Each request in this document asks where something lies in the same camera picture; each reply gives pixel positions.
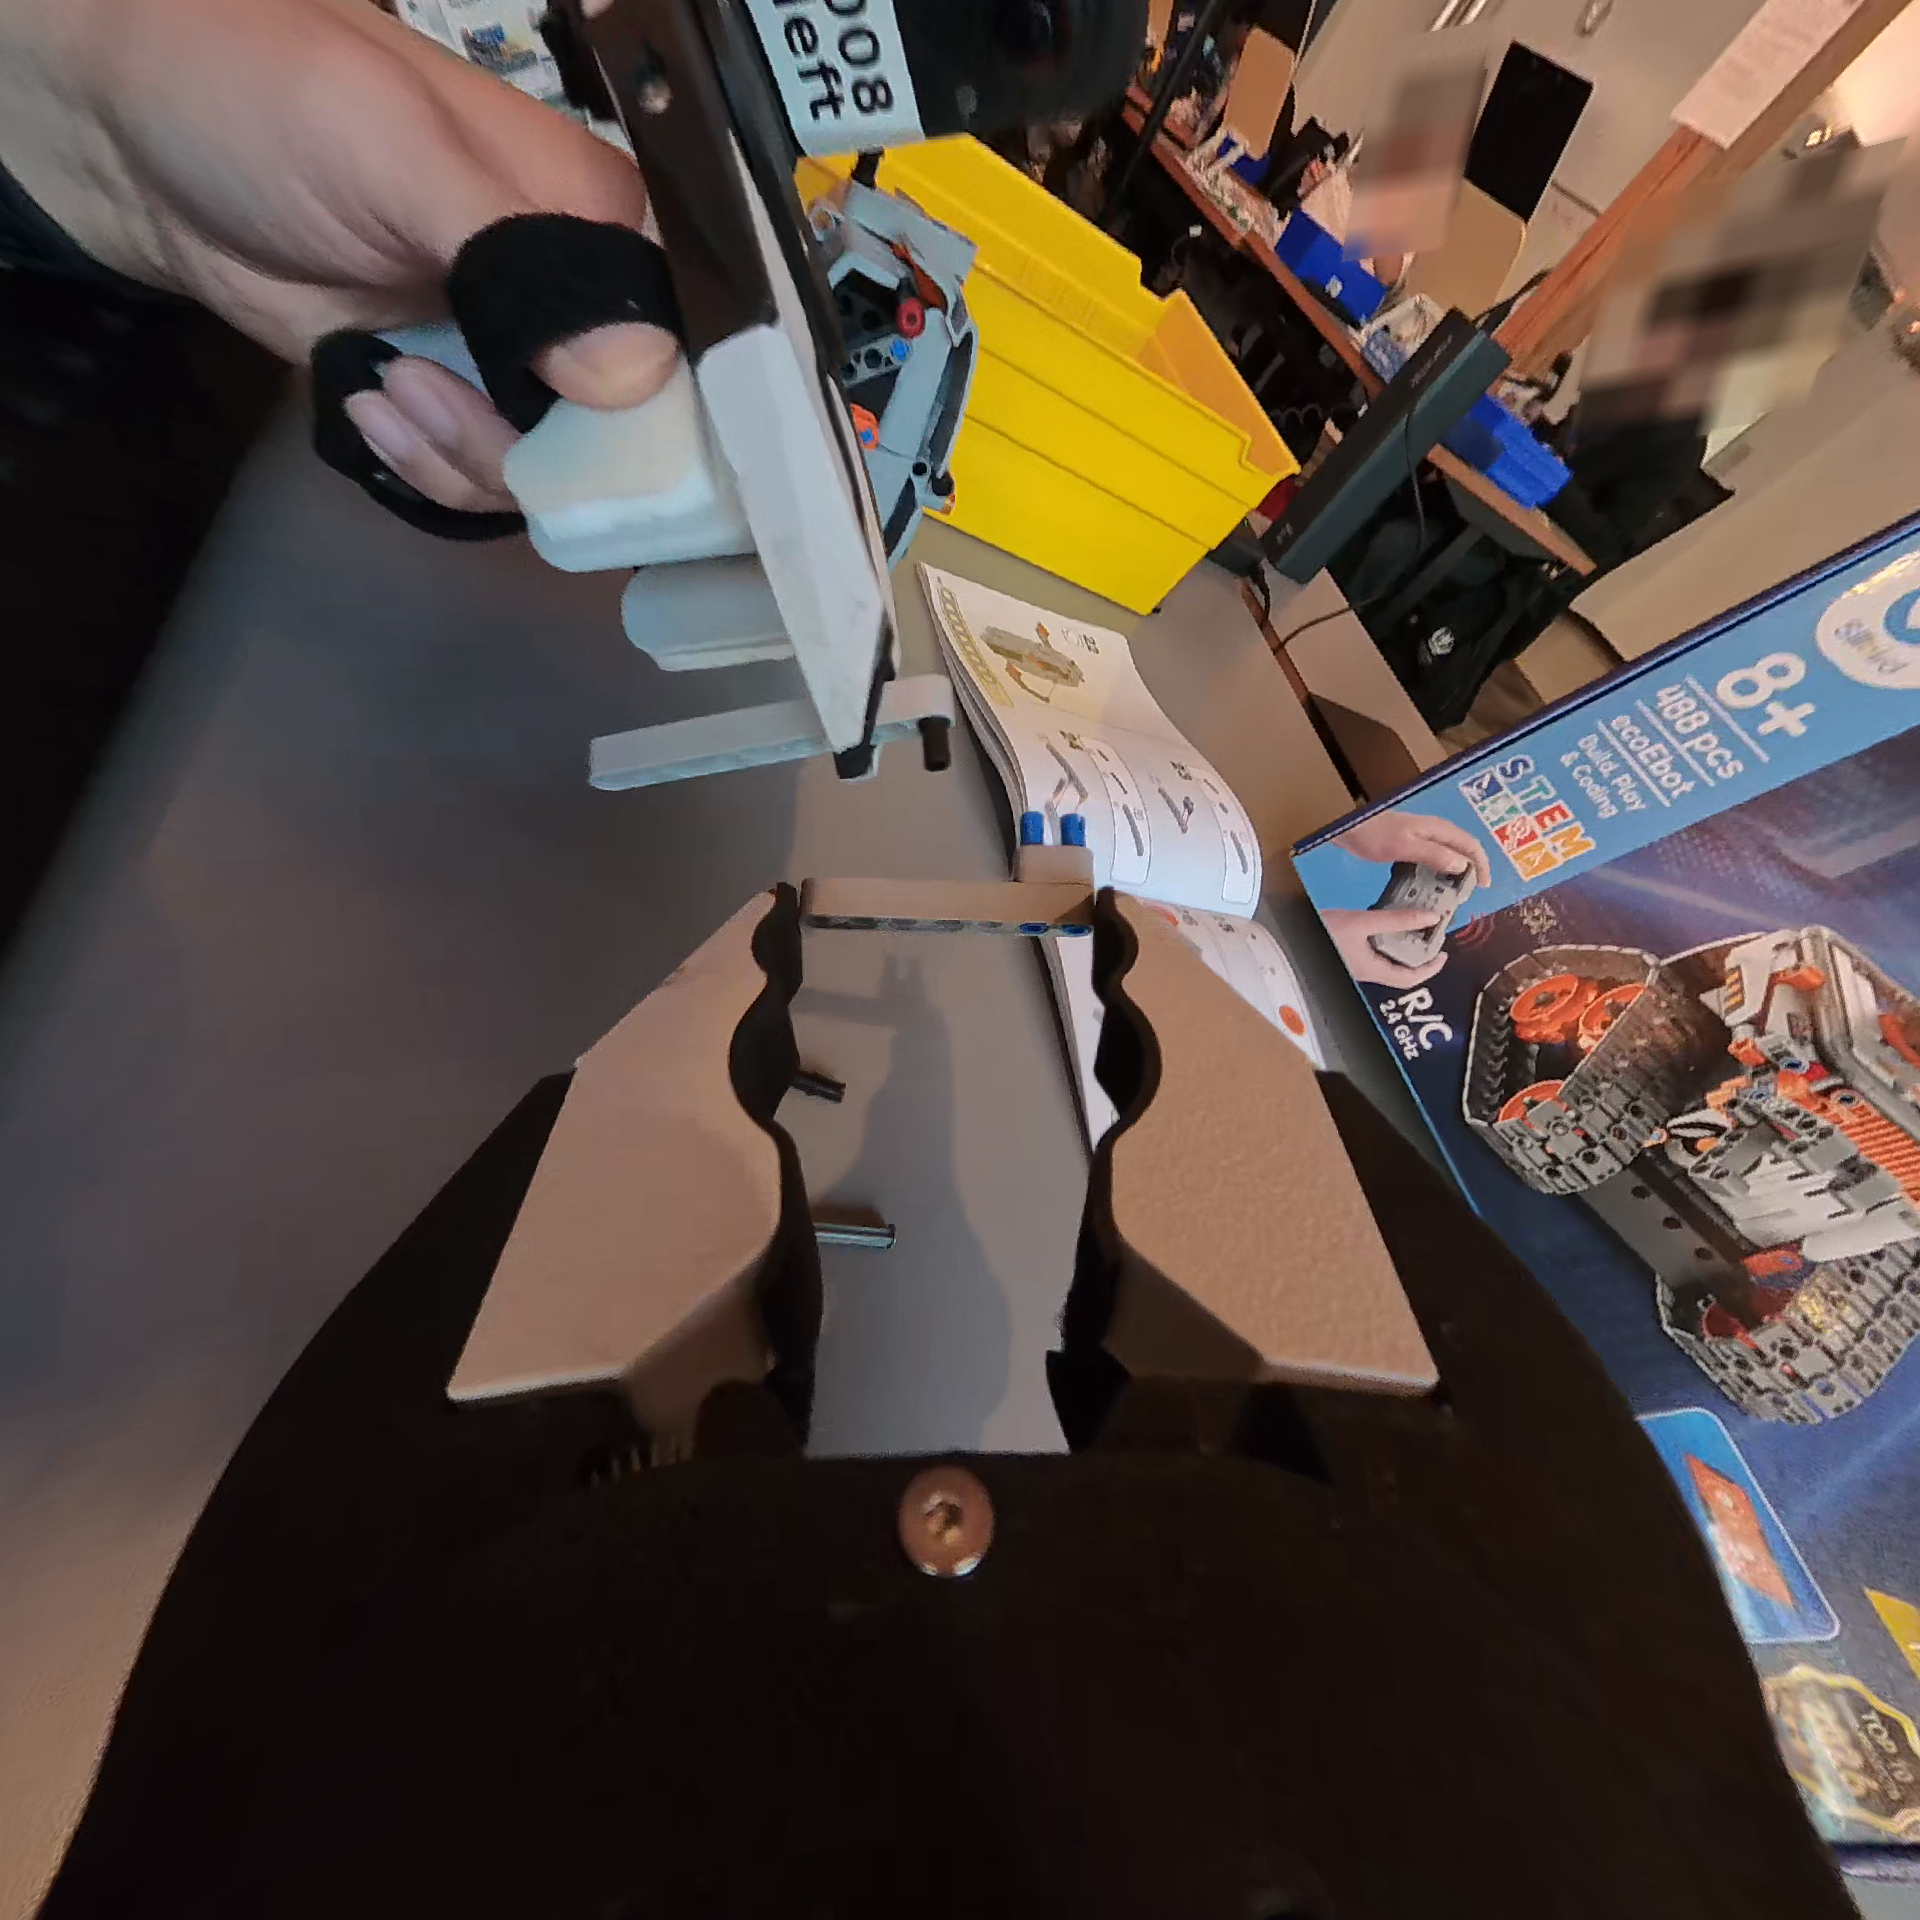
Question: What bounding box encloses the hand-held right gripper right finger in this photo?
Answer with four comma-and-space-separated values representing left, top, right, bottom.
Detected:
1046, 884, 1443, 1454

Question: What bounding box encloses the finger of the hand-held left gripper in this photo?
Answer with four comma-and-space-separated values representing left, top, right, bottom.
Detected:
678, 318, 906, 782

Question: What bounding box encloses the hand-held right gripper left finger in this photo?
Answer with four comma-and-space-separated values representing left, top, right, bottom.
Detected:
447, 884, 824, 1454

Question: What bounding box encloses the long grey holed beam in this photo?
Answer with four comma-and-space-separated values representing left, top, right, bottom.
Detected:
588, 674, 958, 791

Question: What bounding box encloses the grey L-beam with blue pins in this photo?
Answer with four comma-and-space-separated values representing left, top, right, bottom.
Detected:
802, 809, 1099, 943

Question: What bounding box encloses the grey desk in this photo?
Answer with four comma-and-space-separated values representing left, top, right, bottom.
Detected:
0, 381, 1518, 1697

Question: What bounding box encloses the person's left hand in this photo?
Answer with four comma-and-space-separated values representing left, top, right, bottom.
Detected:
0, 0, 684, 520

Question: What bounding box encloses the grey orange toy robot model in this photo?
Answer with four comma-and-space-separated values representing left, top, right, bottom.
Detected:
802, 171, 984, 558

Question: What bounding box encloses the yellow plastic bin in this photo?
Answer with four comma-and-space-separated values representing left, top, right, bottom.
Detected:
794, 132, 1300, 617

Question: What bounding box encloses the blue storage bin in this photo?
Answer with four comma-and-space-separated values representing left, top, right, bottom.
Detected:
1274, 210, 1391, 324
1447, 395, 1570, 503

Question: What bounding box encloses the open instruction booklet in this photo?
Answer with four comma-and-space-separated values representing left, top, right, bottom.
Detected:
915, 561, 1330, 1157

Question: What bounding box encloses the blue toy set box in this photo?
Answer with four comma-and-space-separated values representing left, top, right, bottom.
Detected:
1291, 515, 1920, 1862

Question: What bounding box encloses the black flat screen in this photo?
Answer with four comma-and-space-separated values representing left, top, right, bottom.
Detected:
1463, 42, 1596, 227

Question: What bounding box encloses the dark computer monitor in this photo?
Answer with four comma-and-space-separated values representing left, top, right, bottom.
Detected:
1266, 306, 1514, 588

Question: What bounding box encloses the white wall notice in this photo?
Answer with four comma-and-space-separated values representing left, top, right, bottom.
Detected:
1673, 0, 1871, 152

